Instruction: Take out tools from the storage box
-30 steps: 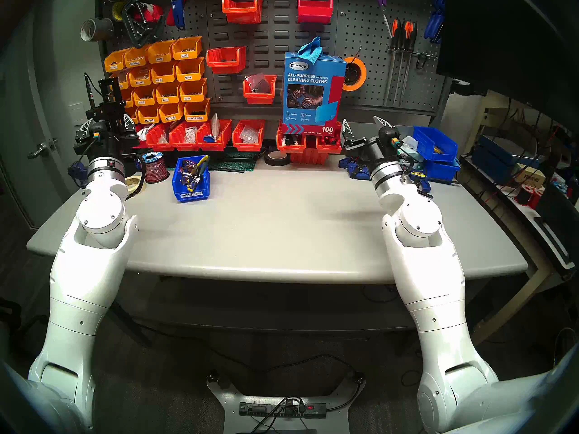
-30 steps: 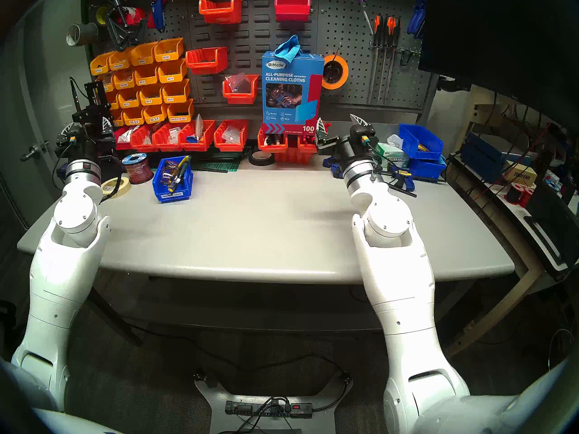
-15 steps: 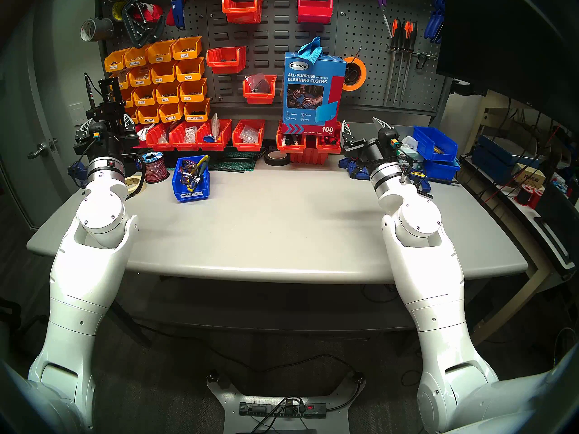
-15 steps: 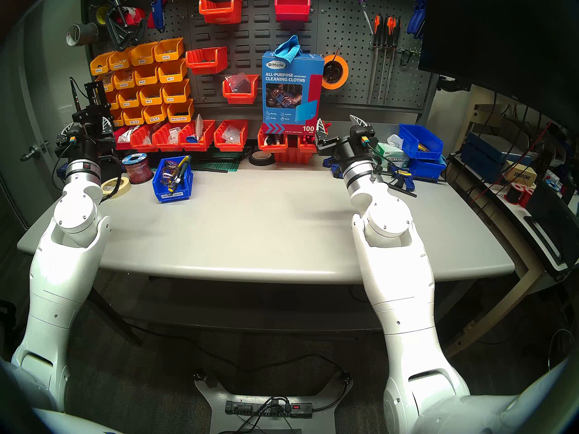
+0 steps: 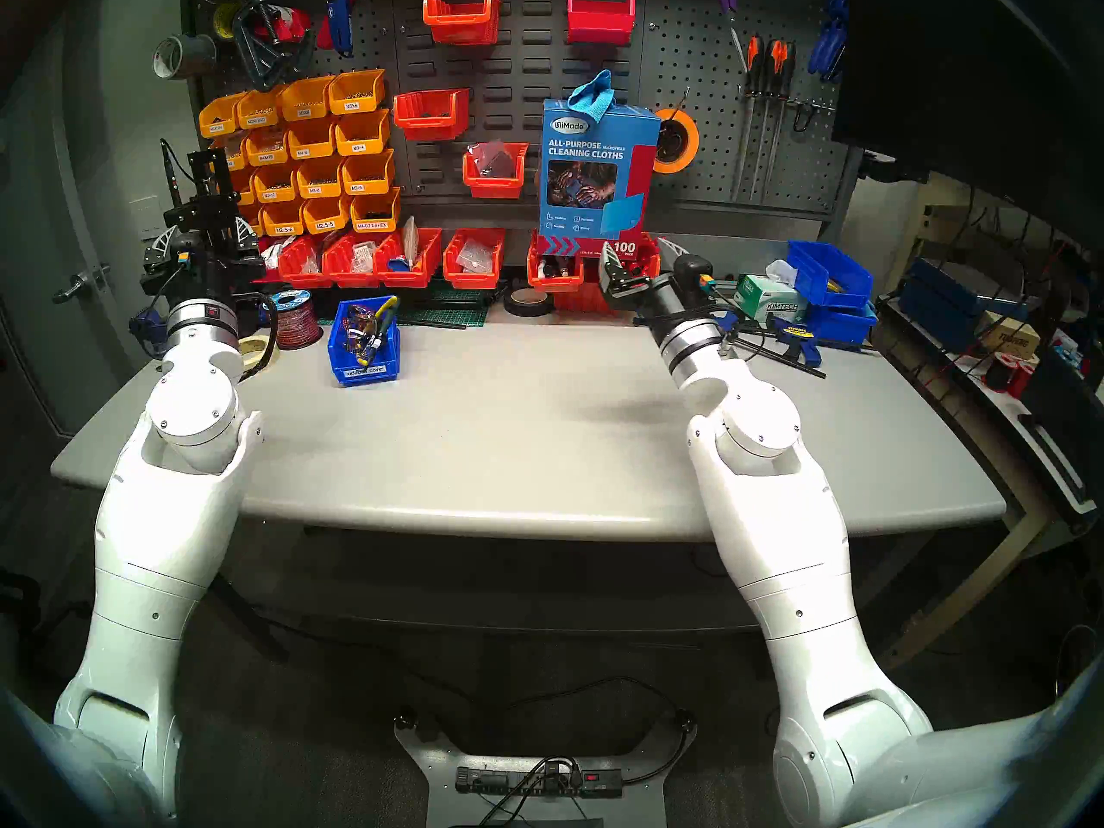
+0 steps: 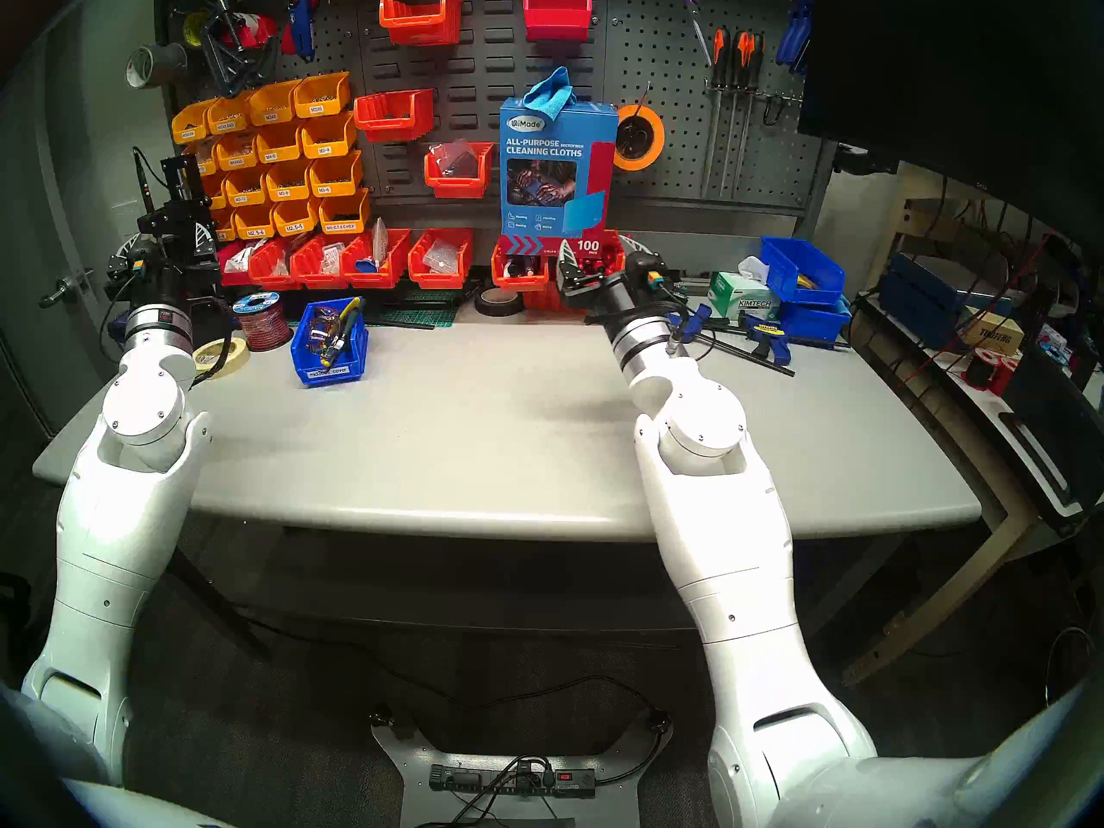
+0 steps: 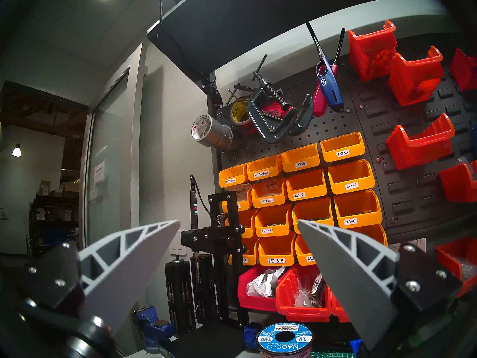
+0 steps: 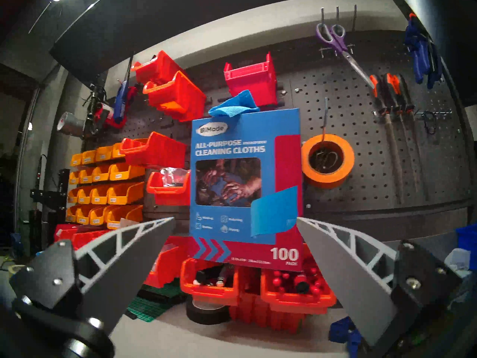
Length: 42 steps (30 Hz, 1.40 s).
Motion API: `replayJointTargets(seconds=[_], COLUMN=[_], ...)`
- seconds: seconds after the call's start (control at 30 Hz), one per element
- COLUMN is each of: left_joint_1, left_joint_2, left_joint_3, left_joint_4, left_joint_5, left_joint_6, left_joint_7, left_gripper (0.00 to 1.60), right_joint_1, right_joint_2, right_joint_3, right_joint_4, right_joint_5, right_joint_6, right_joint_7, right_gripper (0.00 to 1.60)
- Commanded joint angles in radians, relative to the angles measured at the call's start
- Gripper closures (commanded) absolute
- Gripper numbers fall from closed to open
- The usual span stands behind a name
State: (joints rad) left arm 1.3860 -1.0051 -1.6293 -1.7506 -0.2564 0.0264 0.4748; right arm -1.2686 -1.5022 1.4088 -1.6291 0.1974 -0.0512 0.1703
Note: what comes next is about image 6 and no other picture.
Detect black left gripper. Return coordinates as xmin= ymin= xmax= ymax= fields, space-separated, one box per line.
xmin=106 ymin=221 xmax=220 ymax=313

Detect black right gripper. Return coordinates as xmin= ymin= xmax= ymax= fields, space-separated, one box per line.
xmin=559 ymin=238 xmax=645 ymax=320

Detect blue labelled storage bin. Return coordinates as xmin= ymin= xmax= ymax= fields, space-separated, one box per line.
xmin=291 ymin=298 xmax=370 ymax=389

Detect blue cleaning cloths box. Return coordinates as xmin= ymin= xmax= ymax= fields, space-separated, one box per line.
xmin=499 ymin=97 xmax=620 ymax=256

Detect green white tissue box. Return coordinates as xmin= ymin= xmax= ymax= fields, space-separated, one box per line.
xmin=707 ymin=257 xmax=781 ymax=320

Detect small cardboard box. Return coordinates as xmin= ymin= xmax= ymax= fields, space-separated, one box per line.
xmin=957 ymin=311 xmax=1027 ymax=357

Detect black metal press stand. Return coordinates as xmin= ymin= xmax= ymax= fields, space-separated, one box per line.
xmin=136 ymin=152 xmax=218 ymax=262

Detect red stackable parts bin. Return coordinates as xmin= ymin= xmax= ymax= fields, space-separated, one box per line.
xmin=291 ymin=234 xmax=350 ymax=290
xmin=248 ymin=235 xmax=303 ymax=290
xmin=341 ymin=229 xmax=412 ymax=290
xmin=408 ymin=229 xmax=475 ymax=290
xmin=565 ymin=229 xmax=630 ymax=275
xmin=492 ymin=235 xmax=553 ymax=292

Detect crimson parts bin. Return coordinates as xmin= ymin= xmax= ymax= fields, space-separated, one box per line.
xmin=218 ymin=241 xmax=260 ymax=286

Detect black soldering iron pen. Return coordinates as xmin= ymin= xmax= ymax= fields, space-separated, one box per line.
xmin=132 ymin=147 xmax=169 ymax=215

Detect orange bin labelled M4X4X6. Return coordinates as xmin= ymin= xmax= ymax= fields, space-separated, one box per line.
xmin=214 ymin=132 xmax=261 ymax=172

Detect orange bin labelled M3X5X4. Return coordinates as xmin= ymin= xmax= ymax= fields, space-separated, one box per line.
xmin=171 ymin=100 xmax=218 ymax=144

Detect orange bin labelled M2.5-5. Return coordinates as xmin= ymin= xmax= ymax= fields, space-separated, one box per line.
xmin=272 ymin=198 xmax=322 ymax=236

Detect beige masking tape roll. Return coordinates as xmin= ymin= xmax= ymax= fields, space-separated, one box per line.
xmin=191 ymin=336 xmax=251 ymax=380

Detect orange bin labelled M3-8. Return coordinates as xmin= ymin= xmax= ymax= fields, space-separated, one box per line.
xmin=265 ymin=160 xmax=314 ymax=202

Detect red louvre bin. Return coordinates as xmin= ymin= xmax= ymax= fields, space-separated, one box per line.
xmin=354 ymin=89 xmax=436 ymax=143
xmin=423 ymin=142 xmax=495 ymax=199
xmin=379 ymin=0 xmax=462 ymax=47

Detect orange tape roll on pegboard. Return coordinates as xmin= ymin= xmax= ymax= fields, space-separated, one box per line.
xmin=614 ymin=103 xmax=667 ymax=173

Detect orange bin labelled M3X8 BAD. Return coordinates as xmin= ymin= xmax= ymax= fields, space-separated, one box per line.
xmin=207 ymin=93 xmax=258 ymax=135

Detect orange bin labelled M4-6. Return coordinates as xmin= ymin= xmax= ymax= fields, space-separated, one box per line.
xmin=255 ymin=123 xmax=307 ymax=165

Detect green cutting mat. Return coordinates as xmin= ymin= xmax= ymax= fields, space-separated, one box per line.
xmin=285 ymin=304 xmax=460 ymax=329

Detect blue microfibre cloth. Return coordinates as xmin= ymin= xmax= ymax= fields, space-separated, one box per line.
xmin=522 ymin=66 xmax=577 ymax=120

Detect orange bin labelled M4-0.7 HEX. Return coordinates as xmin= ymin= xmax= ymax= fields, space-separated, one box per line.
xmin=317 ymin=188 xmax=372 ymax=234

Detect orange bin labelled M3-6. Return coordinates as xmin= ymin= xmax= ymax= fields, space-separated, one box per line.
xmin=308 ymin=151 xmax=365 ymax=198

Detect dark grey C-clamp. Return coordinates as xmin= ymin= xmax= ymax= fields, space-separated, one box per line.
xmin=200 ymin=0 xmax=260 ymax=94
xmin=237 ymin=46 xmax=281 ymax=90

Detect orange bin labelled M3-4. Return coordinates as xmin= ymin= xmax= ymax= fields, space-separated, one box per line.
xmin=300 ymin=112 xmax=357 ymax=159

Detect dark grey tool panel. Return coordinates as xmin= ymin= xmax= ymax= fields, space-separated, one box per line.
xmin=160 ymin=0 xmax=837 ymax=232

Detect blue bar clamp yellow label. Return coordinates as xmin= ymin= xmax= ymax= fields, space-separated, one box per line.
xmin=690 ymin=313 xmax=796 ymax=379

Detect orange bin labelled M3X6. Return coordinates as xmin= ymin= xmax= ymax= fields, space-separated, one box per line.
xmin=292 ymin=72 xmax=352 ymax=118

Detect red white tape roll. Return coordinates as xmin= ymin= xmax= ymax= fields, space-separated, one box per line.
xmin=220 ymin=14 xmax=281 ymax=51

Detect crimson louvre bin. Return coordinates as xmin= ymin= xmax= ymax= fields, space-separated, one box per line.
xmin=524 ymin=0 xmax=594 ymax=42

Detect orange black screwdriver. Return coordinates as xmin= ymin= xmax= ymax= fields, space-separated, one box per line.
xmin=700 ymin=26 xmax=732 ymax=198
xmin=723 ymin=31 xmax=753 ymax=199
xmin=733 ymin=33 xmax=767 ymax=199

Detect blue spring clamps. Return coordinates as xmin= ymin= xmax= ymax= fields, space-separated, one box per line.
xmin=775 ymin=0 xmax=816 ymax=75

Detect dark blue case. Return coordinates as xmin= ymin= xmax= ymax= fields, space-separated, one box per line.
xmin=880 ymin=253 xmax=971 ymax=348

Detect black monitor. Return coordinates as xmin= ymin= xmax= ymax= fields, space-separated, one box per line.
xmin=798 ymin=0 xmax=1104 ymax=249

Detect black flat device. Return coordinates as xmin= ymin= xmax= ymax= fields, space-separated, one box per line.
xmin=1000 ymin=352 xmax=1104 ymax=512

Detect black power strip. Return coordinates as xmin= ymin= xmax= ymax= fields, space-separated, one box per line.
xmin=429 ymin=762 xmax=598 ymax=800

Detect white robot torso shell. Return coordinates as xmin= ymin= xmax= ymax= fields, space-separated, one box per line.
xmin=52 ymin=775 xmax=238 ymax=828

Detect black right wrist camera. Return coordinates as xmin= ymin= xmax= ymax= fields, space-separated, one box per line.
xmin=625 ymin=250 xmax=669 ymax=299

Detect silver door handle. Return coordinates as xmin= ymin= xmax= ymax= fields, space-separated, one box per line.
xmin=39 ymin=270 xmax=96 ymax=310

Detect red wire spool blue label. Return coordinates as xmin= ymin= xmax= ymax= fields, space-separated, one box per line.
xmin=233 ymin=292 xmax=294 ymax=353

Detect silver duct tape roll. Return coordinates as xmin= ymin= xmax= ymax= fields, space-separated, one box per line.
xmin=125 ymin=43 xmax=189 ymax=90

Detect black floor power cable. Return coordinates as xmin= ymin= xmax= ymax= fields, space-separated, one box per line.
xmin=233 ymin=615 xmax=674 ymax=788

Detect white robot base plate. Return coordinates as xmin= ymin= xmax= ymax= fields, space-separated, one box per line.
xmin=369 ymin=706 xmax=675 ymax=828

